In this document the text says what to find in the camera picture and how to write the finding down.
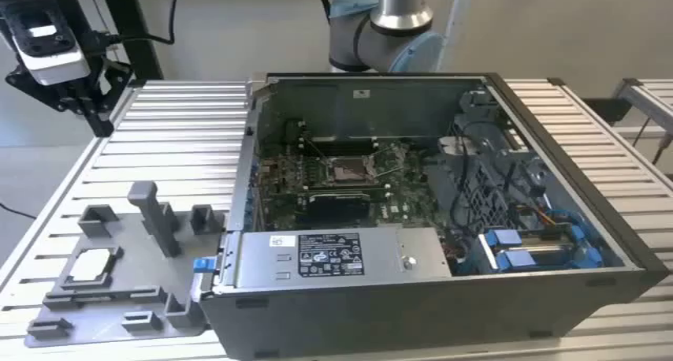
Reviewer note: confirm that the black vertical frame post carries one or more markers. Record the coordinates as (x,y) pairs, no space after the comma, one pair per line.
(139,30)

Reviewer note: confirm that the black box under table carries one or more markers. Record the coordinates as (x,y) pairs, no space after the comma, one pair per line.
(605,109)

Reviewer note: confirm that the black expansion slot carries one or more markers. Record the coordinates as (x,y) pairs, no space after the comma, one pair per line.
(342,187)

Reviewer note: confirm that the blue plastic case latch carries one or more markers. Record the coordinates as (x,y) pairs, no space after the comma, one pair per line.
(202,266)

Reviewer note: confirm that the black open PC case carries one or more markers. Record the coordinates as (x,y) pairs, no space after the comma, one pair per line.
(394,317)

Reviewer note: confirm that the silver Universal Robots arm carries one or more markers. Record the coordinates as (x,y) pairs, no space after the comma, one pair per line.
(362,42)

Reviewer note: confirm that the black graphics card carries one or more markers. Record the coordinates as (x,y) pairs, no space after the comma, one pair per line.
(331,209)

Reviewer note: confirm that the CPU socket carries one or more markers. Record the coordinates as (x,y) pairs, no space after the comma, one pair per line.
(350,171)

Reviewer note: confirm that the green motherboard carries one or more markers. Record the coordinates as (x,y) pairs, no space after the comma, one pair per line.
(410,203)

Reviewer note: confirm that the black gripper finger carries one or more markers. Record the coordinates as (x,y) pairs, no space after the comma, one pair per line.
(102,124)
(20,81)

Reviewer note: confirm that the metal locking lever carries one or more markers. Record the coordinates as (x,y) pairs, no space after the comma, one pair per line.
(318,148)

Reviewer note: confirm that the black RAM slot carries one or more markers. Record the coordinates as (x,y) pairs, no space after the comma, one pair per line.
(337,140)
(337,146)

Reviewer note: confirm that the silver power supply unit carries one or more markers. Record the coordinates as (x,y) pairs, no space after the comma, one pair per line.
(252,262)

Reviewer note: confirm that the grey printed parts rack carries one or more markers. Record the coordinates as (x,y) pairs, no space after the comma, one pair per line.
(131,254)

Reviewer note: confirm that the aluminium side table frame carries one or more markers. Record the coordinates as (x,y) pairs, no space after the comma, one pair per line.
(646,95)

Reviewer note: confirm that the hard disk in blue carrier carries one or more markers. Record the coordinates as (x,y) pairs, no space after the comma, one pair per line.
(502,237)
(516,259)

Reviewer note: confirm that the grey-blue disk bay cage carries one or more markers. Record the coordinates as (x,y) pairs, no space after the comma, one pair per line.
(473,187)

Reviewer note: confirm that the silver square CPU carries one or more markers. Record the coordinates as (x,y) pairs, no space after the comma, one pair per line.
(90,263)

